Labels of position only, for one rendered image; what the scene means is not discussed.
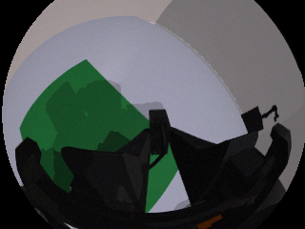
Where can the green circuit board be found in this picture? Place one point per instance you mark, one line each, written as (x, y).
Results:
(83, 110)

